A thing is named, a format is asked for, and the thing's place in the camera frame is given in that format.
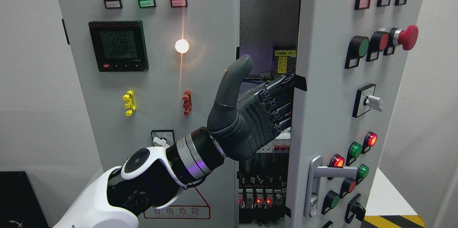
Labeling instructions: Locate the grey robotic left hand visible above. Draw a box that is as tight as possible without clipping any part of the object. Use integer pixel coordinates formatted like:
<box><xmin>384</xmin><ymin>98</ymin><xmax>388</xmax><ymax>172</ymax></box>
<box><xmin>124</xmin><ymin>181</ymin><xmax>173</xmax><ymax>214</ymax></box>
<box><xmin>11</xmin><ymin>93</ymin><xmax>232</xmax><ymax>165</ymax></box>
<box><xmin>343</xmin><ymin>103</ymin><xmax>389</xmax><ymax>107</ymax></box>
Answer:
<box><xmin>207</xmin><ymin>55</ymin><xmax>294</xmax><ymax>161</ymax></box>

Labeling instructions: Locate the grey cabinet door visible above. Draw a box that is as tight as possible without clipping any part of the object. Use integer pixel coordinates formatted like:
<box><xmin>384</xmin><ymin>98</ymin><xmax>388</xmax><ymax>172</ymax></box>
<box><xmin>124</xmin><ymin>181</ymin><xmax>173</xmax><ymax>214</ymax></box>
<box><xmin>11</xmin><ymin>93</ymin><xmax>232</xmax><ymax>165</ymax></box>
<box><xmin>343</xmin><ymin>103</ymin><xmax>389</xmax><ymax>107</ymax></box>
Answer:
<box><xmin>59</xmin><ymin>0</ymin><xmax>239</xmax><ymax>228</ymax></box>
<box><xmin>285</xmin><ymin>0</ymin><xmax>422</xmax><ymax>228</ymax></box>

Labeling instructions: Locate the white socket breaker row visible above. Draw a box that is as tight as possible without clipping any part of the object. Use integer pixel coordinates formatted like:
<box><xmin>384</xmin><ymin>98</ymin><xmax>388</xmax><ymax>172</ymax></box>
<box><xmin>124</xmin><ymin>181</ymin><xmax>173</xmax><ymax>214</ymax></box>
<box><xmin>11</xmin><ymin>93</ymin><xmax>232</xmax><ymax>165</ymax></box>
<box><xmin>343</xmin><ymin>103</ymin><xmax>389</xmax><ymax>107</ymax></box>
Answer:
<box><xmin>257</xmin><ymin>128</ymin><xmax>291</xmax><ymax>154</ymax></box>

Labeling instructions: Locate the lower relay and breaker row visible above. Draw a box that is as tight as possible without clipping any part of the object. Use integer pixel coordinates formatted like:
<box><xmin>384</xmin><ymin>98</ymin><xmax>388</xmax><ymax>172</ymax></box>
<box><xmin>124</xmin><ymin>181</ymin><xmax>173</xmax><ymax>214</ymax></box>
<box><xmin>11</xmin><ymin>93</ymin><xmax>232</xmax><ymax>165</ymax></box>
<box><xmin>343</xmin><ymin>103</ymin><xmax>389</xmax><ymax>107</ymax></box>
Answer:
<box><xmin>237</xmin><ymin>163</ymin><xmax>287</xmax><ymax>225</ymax></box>

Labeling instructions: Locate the metal mesh power supply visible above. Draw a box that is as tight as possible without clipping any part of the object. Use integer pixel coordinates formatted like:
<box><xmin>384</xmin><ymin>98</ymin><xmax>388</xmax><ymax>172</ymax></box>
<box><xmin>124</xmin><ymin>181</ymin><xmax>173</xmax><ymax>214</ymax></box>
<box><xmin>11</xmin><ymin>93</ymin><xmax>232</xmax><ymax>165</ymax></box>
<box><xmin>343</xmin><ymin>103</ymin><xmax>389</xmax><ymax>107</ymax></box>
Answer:
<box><xmin>273</xmin><ymin>45</ymin><xmax>297</xmax><ymax>79</ymax></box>

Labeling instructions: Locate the red electric danger warning sticker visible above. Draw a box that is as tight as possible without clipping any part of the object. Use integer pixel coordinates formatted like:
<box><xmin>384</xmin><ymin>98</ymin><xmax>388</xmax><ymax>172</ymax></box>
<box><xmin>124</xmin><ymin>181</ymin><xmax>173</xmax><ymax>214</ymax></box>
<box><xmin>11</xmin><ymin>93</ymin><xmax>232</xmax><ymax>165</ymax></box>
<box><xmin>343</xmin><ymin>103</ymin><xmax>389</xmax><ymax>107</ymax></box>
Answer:
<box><xmin>143</xmin><ymin>187</ymin><xmax>211</xmax><ymax>220</ymax></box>

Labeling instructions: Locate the white glowing indicator light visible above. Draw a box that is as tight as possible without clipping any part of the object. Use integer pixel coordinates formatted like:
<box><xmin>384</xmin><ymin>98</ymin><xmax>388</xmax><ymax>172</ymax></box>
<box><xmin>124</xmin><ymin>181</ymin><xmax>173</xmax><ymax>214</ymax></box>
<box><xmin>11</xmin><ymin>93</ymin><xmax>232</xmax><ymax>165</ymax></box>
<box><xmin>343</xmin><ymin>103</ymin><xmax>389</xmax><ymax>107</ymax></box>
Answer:
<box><xmin>175</xmin><ymin>39</ymin><xmax>190</xmax><ymax>54</ymax></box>

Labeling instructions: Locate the black digital power meter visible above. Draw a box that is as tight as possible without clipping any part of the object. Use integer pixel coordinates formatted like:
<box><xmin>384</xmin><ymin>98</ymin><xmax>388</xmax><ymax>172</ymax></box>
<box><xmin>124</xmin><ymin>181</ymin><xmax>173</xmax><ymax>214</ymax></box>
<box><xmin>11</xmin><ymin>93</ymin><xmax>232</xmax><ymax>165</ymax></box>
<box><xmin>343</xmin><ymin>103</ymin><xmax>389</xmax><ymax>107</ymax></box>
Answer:
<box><xmin>88</xmin><ymin>20</ymin><xmax>149</xmax><ymax>72</ymax></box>

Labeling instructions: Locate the red mushroom emergency stop button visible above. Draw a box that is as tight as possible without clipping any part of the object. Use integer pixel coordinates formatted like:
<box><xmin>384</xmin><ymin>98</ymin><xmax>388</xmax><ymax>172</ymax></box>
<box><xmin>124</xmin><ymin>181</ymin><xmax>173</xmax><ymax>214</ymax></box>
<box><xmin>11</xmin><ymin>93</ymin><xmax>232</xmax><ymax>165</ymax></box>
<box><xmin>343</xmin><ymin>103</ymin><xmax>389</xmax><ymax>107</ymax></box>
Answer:
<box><xmin>383</xmin><ymin>25</ymin><xmax>419</xmax><ymax>55</ymax></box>

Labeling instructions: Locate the red terminal post block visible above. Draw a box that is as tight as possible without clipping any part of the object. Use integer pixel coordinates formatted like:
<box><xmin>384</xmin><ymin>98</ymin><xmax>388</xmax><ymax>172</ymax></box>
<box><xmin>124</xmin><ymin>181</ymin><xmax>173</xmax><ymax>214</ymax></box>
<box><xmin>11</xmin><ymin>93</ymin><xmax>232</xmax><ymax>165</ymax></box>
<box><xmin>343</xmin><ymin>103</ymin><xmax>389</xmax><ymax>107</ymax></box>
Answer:
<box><xmin>182</xmin><ymin>89</ymin><xmax>193</xmax><ymax>116</ymax></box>

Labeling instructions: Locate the silver door lever handle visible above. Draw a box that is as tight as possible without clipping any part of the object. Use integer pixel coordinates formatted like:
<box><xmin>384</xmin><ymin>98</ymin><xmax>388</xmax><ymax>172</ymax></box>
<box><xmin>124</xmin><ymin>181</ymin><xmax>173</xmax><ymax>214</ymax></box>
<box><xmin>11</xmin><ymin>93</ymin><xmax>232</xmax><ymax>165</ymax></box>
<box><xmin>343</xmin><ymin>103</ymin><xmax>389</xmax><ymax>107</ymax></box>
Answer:
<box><xmin>304</xmin><ymin>155</ymin><xmax>358</xmax><ymax>218</ymax></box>

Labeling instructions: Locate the yellow terminal post block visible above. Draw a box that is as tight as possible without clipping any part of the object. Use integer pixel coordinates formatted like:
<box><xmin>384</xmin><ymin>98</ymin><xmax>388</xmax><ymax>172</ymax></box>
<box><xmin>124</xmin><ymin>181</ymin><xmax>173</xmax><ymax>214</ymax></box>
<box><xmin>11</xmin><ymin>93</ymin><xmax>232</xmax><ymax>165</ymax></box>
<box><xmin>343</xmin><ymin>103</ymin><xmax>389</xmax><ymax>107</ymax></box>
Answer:
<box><xmin>122</xmin><ymin>90</ymin><xmax>136</xmax><ymax>117</ymax></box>

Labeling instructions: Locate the white rotary switch right door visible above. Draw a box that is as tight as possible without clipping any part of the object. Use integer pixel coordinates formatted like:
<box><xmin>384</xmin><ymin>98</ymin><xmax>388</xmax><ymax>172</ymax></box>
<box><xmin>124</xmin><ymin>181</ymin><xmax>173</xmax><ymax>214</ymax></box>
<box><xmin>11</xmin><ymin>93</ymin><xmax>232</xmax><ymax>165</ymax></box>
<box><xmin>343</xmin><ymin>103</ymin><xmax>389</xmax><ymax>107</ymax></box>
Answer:
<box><xmin>352</xmin><ymin>83</ymin><xmax>383</xmax><ymax>118</ymax></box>

